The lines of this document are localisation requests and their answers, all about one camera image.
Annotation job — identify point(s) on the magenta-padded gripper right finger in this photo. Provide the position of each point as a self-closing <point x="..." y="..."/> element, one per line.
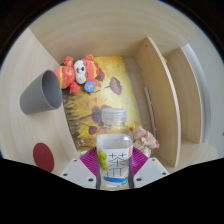
<point x="151" y="170"/>

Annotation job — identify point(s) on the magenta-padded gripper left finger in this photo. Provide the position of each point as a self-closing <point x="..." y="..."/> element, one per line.
<point x="75" y="171"/>

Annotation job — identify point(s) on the clear plastic drink bottle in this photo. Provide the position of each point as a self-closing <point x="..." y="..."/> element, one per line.
<point x="114" y="150"/>

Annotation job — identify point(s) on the pink and white flower bouquet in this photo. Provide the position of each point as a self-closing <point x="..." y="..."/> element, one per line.
<point x="145" y="140"/>

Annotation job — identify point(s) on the flat round red coaster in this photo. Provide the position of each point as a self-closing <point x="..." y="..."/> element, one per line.
<point x="43" y="157"/>

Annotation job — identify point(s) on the white light bar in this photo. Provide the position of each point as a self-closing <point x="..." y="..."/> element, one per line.
<point x="150" y="106"/>

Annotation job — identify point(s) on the light wooden shelf unit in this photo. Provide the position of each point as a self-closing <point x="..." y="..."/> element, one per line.
<point x="160" y="100"/>

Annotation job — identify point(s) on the yellow poppy flower painting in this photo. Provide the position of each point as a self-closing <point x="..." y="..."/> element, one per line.
<point x="116" y="96"/>

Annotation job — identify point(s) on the grey ribbed mug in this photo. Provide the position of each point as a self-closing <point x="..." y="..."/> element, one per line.
<point x="40" y="95"/>

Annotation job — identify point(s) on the red plush toy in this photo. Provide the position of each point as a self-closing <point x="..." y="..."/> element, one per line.
<point x="76" y="71"/>

